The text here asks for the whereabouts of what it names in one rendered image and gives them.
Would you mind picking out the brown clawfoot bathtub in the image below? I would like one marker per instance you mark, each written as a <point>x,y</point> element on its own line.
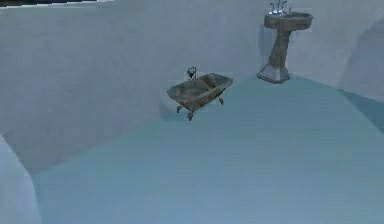
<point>196,91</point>

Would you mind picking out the black bathtub faucet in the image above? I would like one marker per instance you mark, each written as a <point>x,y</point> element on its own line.
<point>191,72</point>

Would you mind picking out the silver sink faucet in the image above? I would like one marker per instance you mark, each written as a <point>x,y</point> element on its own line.
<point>278,8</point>

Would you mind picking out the white rounded fixture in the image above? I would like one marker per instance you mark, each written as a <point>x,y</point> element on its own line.
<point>15,190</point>

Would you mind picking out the brown pedestal sink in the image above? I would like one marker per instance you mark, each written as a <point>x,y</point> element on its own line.
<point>279,50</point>

